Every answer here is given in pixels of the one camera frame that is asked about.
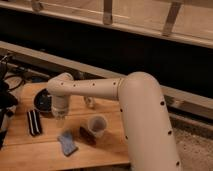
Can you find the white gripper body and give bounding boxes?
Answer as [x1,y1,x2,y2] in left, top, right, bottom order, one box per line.
[51,96,69,118]

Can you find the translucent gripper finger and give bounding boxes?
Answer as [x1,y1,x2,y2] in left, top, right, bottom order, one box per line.
[56,117,65,128]

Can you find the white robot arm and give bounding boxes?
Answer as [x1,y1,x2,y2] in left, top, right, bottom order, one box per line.
[46,72,183,171]

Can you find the dark ceramic bowl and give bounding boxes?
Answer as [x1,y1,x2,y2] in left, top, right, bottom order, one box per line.
[33,89,52,115]

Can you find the black white striped block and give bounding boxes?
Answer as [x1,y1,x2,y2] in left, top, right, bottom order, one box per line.
[27,109,42,136]

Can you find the dark brown small object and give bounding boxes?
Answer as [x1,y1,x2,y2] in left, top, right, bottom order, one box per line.
[79,127,96,145]

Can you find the small clear glass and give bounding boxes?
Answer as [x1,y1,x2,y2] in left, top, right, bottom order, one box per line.
[84,97,95,109]

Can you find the wooden board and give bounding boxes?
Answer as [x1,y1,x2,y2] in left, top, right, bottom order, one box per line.
[0,83,129,171]

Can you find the black cables and equipment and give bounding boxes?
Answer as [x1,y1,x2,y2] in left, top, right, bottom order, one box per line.
[0,53,26,149]

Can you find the metal rail frame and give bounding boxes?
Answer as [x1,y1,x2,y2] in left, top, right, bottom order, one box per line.
[0,41,213,120]

